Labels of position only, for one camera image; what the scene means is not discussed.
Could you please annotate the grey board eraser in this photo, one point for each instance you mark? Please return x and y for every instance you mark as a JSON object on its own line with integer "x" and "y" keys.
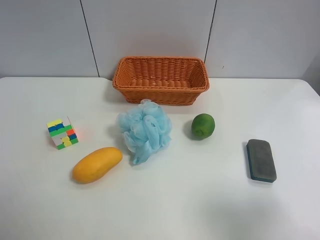
{"x": 260, "y": 160}

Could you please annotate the orange woven basket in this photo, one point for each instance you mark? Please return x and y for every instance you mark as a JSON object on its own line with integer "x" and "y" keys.
{"x": 166, "y": 80}

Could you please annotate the green lemon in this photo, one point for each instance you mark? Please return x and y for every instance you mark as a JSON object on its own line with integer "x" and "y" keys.
{"x": 203, "y": 126}

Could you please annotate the yellow mango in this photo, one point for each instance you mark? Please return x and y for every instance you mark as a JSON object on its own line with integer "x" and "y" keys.
{"x": 96, "y": 164}

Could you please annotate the blue mesh bath loofah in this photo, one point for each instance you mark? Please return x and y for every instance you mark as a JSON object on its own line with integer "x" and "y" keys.
{"x": 145, "y": 129}

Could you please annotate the multicoloured puzzle cube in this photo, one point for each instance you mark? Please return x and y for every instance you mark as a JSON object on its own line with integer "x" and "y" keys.
{"x": 62, "y": 133}

